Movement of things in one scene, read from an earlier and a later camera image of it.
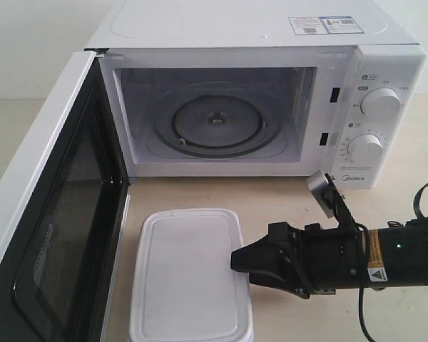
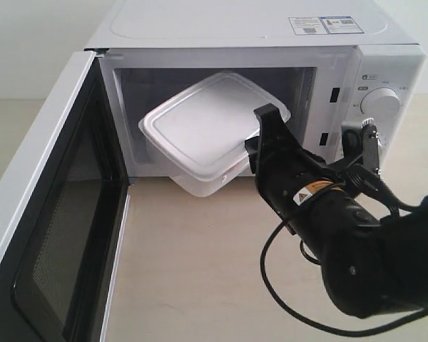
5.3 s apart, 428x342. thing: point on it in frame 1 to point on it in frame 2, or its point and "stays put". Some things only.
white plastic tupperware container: [184, 288] to [197, 139]
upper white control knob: [381, 104] stays put
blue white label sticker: [324, 25] stays put
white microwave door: [55, 221] stays put
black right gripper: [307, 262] to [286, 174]
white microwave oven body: [205, 88] stays put
